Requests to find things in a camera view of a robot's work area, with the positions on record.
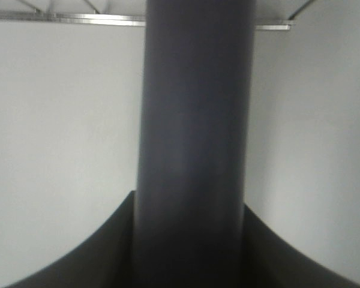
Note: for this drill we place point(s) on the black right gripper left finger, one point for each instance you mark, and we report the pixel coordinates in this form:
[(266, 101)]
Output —
[(102, 260)]

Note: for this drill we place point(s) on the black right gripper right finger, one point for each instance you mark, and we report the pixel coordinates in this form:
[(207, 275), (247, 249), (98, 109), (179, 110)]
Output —
[(269, 261)]

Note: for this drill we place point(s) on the metal wire rack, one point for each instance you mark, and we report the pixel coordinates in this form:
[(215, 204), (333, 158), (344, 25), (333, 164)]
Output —
[(97, 17)]

